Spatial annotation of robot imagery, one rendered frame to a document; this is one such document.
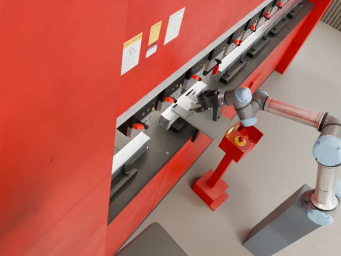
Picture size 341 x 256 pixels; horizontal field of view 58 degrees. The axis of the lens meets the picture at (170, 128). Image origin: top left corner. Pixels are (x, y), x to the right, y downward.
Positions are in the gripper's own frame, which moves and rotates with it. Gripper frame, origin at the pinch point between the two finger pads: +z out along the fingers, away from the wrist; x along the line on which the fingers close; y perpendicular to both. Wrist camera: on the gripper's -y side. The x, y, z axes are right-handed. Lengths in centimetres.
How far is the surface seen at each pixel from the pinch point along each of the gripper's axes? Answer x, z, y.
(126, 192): 57, 9, -10
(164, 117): 14.1, 9.3, 4.6
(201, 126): 7.3, -5.9, -7.9
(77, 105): 94, -79, 48
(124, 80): 58, -39, 41
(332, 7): -381, 48, -62
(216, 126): 1.3, -9.8, -12.6
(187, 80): 10.2, -15.3, 19.8
